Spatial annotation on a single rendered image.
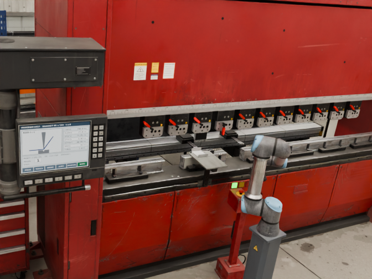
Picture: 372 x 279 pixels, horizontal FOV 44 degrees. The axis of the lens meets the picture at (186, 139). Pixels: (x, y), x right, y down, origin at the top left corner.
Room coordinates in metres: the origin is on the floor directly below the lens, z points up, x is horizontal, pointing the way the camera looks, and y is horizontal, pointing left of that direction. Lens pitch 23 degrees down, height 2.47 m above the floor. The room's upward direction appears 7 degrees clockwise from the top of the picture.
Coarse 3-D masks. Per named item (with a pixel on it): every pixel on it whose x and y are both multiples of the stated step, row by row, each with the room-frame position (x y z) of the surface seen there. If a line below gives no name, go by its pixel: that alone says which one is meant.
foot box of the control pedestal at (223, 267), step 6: (222, 258) 3.16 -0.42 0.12; (228, 258) 3.17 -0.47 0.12; (216, 264) 3.16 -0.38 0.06; (222, 264) 3.09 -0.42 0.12; (240, 264) 3.11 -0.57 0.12; (216, 270) 3.13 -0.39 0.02; (222, 270) 3.07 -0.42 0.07; (228, 270) 3.02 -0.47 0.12; (234, 270) 3.03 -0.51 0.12; (240, 270) 3.04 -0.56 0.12; (222, 276) 3.05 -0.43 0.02; (228, 276) 2.99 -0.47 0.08; (234, 276) 3.01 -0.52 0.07; (240, 276) 3.04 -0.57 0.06
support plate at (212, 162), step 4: (204, 152) 3.27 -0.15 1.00; (208, 152) 3.28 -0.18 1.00; (192, 156) 3.18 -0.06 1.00; (196, 156) 3.18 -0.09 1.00; (212, 156) 3.22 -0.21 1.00; (196, 160) 3.12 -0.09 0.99; (200, 160) 3.12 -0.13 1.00; (204, 160) 3.13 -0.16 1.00; (208, 160) 3.14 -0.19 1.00; (212, 160) 3.15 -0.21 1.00; (216, 160) 3.16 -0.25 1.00; (220, 160) 3.17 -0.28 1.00; (200, 164) 3.07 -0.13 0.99; (204, 164) 3.05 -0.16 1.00; (208, 164) 3.06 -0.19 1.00; (212, 164) 3.07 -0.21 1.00; (216, 164) 3.08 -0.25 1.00; (220, 164) 3.09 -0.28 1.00; (224, 164) 3.10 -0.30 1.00; (208, 168) 3.00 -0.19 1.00; (212, 168) 3.02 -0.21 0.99
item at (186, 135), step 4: (176, 136) 3.49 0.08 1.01; (180, 136) 3.46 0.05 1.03; (184, 136) 3.46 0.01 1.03; (188, 136) 3.47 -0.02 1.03; (192, 136) 3.48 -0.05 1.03; (180, 140) 3.43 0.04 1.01; (184, 140) 3.42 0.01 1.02; (188, 140) 3.43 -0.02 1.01; (192, 140) 3.45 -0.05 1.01; (192, 144) 3.38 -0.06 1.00
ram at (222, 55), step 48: (144, 0) 2.95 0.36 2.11; (192, 0) 3.13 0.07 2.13; (240, 0) 3.39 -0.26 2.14; (144, 48) 2.97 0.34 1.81; (192, 48) 3.15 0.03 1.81; (240, 48) 3.35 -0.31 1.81; (288, 48) 3.58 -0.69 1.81; (336, 48) 3.84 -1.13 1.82; (144, 96) 2.98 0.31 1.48; (192, 96) 3.17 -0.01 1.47; (240, 96) 3.39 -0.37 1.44; (288, 96) 3.64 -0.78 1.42
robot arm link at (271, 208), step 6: (270, 198) 2.67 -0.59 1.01; (264, 204) 2.62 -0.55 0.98; (270, 204) 2.59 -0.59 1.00; (276, 204) 2.61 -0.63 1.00; (264, 210) 2.59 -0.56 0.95; (270, 210) 2.59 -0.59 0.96; (276, 210) 2.58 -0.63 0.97; (264, 216) 2.60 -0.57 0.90; (270, 216) 2.59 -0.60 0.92; (276, 216) 2.59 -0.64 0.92; (270, 222) 2.58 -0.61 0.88; (276, 222) 2.59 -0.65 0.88
